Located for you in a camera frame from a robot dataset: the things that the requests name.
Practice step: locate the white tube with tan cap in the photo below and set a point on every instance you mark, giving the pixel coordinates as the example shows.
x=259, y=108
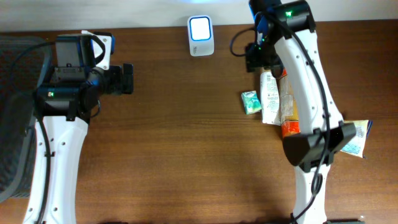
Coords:
x=269, y=98

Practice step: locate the small teal tissue pack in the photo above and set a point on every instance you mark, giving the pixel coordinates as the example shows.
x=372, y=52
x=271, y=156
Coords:
x=251, y=102

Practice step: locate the yellow snack bag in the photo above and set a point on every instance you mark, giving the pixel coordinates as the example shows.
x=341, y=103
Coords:
x=356, y=146

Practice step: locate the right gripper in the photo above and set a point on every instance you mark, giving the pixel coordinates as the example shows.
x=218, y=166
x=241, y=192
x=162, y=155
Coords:
x=253, y=59

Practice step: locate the grey plastic mesh basket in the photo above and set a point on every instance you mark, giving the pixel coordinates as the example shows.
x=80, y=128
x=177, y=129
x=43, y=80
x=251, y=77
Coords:
x=18, y=140

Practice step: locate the orange spaghetti packet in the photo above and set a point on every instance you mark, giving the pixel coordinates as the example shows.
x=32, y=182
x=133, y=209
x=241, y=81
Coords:
x=289, y=117

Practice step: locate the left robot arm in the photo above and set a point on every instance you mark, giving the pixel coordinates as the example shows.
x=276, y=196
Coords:
x=63, y=104

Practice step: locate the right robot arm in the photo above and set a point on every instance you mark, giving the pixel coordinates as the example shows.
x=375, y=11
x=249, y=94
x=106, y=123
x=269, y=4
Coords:
x=286, y=37

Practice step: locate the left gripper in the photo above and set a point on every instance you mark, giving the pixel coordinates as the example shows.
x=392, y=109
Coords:
x=127, y=78

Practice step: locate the white barcode scanner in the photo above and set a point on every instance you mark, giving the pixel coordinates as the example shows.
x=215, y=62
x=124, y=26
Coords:
x=200, y=35

